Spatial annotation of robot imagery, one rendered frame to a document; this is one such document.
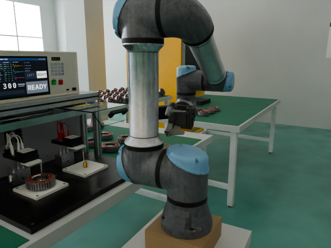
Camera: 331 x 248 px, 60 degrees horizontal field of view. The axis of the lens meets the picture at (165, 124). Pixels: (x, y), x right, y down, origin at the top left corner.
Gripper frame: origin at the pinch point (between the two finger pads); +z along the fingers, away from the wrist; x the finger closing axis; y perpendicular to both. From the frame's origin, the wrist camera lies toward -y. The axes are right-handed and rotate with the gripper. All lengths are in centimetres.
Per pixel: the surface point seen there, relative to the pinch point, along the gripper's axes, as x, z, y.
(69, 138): 21, -35, -53
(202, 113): 39, -186, -1
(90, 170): 34, -31, -41
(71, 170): 35, -29, -49
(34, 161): 24, -13, -56
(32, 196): 34, -3, -51
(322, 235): 110, -123, 98
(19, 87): -4, -21, -66
